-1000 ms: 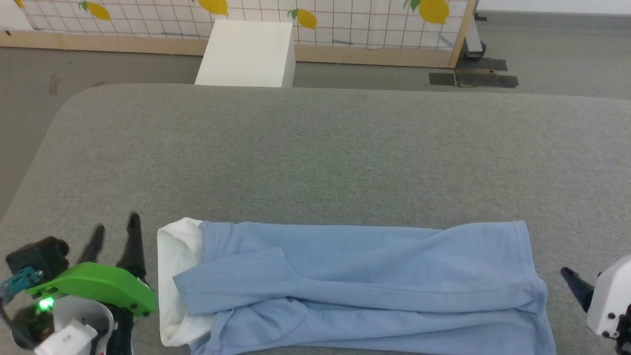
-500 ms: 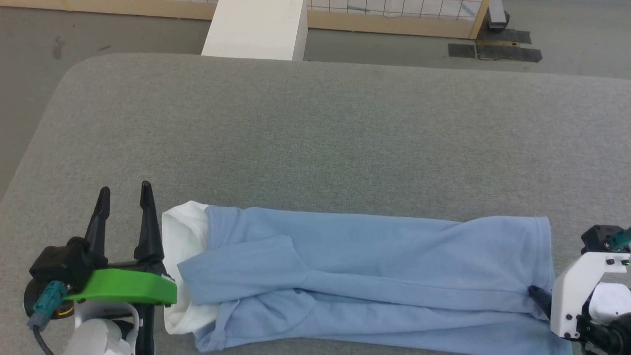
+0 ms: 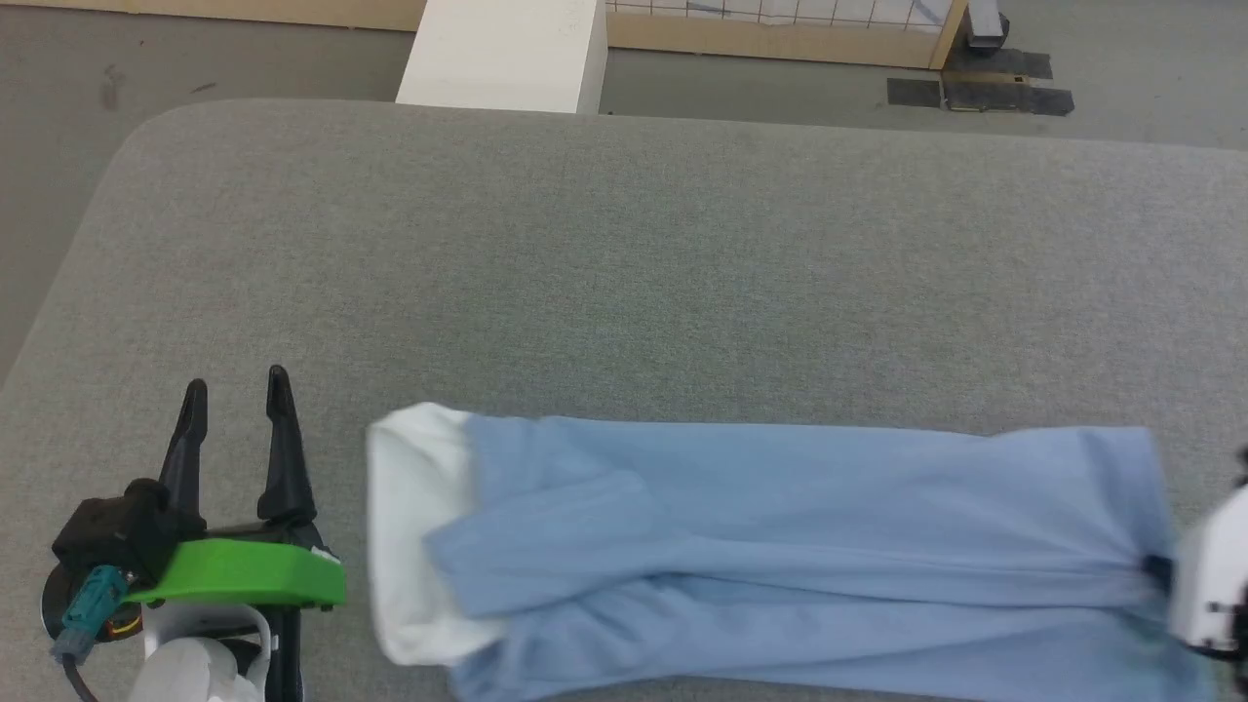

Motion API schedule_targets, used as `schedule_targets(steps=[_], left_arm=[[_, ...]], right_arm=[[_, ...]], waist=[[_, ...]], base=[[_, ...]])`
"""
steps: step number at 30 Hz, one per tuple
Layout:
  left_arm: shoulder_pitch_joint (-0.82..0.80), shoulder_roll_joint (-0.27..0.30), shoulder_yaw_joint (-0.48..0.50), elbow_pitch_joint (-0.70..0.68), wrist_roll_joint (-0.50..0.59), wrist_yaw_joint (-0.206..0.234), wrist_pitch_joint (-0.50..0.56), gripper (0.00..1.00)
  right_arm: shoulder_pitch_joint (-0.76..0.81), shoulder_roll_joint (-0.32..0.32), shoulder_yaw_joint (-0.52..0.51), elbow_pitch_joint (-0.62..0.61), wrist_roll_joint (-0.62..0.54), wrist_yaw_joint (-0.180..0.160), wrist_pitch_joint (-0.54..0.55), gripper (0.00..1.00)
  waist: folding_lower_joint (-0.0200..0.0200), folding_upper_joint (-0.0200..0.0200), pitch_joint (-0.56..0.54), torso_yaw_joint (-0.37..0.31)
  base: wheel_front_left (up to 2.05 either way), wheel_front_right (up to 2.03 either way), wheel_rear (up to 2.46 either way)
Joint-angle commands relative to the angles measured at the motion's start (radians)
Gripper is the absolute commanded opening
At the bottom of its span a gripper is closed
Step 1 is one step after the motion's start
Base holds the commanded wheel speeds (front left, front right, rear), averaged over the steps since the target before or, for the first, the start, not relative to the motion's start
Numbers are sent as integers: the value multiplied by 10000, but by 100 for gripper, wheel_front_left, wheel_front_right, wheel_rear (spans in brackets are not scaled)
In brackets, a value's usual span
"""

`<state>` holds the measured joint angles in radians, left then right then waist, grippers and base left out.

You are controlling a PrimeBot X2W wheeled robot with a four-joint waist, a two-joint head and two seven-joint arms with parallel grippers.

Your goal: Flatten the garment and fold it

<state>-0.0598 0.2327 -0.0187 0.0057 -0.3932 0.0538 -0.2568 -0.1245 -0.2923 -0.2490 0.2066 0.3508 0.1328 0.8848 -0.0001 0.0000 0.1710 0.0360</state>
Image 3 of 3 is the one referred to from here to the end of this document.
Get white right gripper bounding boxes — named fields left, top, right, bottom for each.
left=1141, top=486, right=1248, bottom=662

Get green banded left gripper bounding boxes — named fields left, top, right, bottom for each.
left=127, top=366, right=347, bottom=612

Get light blue polo shirt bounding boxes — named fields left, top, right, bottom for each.
left=366, top=402, right=1220, bottom=702

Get white pillar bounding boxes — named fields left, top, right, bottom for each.
left=395, top=0, right=608, bottom=115

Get metal partition foot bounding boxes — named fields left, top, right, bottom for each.
left=965, top=0, right=1011, bottom=50

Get teal connector cable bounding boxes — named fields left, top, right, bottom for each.
left=51, top=565, right=133, bottom=702

